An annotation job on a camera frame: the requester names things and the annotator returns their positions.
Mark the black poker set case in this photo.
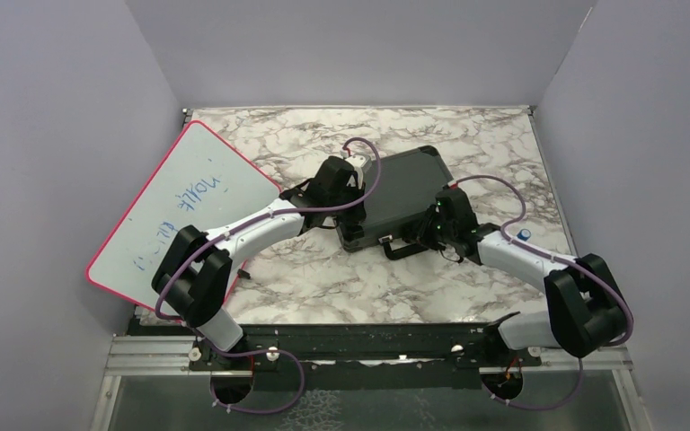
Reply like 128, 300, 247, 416
337, 145, 452, 260

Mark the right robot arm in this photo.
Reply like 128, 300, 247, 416
417, 188, 632, 365

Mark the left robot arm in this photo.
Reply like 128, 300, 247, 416
151, 154, 376, 369

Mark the blue cylinder cap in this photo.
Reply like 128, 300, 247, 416
517, 229, 532, 242

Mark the black board clip lower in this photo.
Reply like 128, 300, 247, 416
237, 268, 252, 279

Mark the white board red edge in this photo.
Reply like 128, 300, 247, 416
86, 120, 282, 309

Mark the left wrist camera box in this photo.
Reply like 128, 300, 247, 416
345, 154, 373, 176

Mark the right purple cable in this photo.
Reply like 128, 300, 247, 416
448, 174, 636, 411

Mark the black mounting rail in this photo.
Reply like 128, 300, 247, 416
188, 323, 542, 391

